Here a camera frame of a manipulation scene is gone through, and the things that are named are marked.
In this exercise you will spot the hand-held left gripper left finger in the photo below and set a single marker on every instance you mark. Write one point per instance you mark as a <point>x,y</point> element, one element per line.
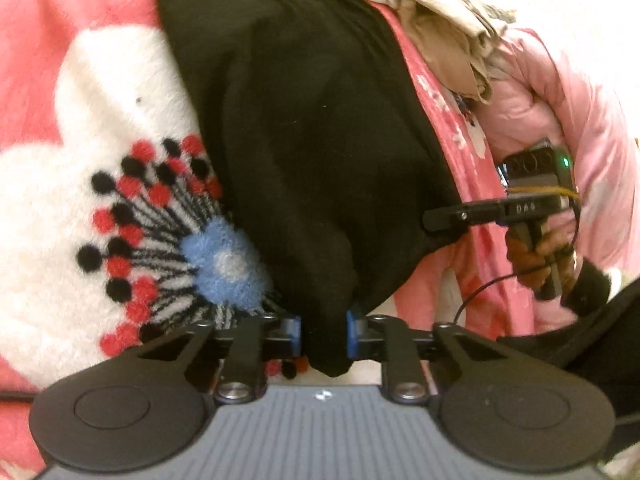
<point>295,337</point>

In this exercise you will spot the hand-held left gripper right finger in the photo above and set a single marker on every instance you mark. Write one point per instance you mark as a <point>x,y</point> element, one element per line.
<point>352,337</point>

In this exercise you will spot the crumpled beige pants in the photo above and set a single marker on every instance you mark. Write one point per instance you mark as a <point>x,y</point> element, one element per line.
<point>440,60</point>

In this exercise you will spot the person's right hand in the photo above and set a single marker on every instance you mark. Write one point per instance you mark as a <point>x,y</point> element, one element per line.
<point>520,260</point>

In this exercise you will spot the red floral blanket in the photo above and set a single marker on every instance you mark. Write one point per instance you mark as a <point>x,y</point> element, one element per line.
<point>100,110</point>

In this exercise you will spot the person's right forearm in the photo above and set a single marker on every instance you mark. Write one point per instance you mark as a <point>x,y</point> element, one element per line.
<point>590,285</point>

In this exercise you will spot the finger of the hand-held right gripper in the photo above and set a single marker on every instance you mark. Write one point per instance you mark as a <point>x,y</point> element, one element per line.
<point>460,216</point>

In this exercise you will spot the black printed t-shirt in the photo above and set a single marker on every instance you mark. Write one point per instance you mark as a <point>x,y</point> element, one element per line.
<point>300,110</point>

